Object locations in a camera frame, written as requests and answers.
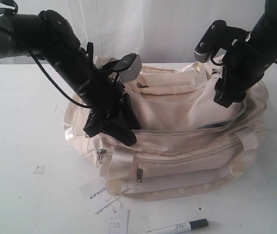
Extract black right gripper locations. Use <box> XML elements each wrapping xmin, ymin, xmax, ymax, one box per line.
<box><xmin>214</xmin><ymin>41</ymin><xmax>263</xmax><ymax>107</ymax></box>

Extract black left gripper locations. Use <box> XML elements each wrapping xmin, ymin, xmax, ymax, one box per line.
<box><xmin>79</xmin><ymin>85</ymin><xmax>141</xmax><ymax>146</ymax></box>

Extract beige fabric duffel bag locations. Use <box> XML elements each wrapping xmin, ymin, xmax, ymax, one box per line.
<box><xmin>64</xmin><ymin>62</ymin><xmax>269</xmax><ymax>200</ymax></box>

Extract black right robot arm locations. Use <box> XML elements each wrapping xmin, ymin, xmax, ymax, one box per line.
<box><xmin>214</xmin><ymin>0</ymin><xmax>277</xmax><ymax>108</ymax></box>

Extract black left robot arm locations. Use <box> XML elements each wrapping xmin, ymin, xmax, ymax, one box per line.
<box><xmin>0</xmin><ymin>0</ymin><xmax>142</xmax><ymax>146</ymax></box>

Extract white marker with black cap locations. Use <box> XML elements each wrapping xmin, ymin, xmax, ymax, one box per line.
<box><xmin>144</xmin><ymin>219</ymin><xmax>209</xmax><ymax>234</ymax></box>

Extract white brand hang tag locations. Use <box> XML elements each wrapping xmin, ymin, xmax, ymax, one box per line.
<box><xmin>79</xmin><ymin>180</ymin><xmax>106</xmax><ymax>201</ymax></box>

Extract clear plastic scrap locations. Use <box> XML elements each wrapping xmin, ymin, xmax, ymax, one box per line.
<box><xmin>33</xmin><ymin>165</ymin><xmax>45</xmax><ymax>175</ymax></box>

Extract white square hang tag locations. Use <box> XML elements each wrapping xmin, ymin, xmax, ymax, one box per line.
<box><xmin>95</xmin><ymin>204</ymin><xmax>129</xmax><ymax>234</ymax></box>

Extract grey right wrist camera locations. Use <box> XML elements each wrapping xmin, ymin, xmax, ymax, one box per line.
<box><xmin>194</xmin><ymin>19</ymin><xmax>249</xmax><ymax>63</ymax></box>

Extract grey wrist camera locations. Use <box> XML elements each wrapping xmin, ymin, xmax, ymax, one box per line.
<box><xmin>194</xmin><ymin>19</ymin><xmax>249</xmax><ymax>63</ymax></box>
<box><xmin>119</xmin><ymin>54</ymin><xmax>142</xmax><ymax>83</ymax></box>

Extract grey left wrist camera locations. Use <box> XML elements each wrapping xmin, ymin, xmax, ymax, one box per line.
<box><xmin>119</xmin><ymin>54</ymin><xmax>142</xmax><ymax>83</ymax></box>

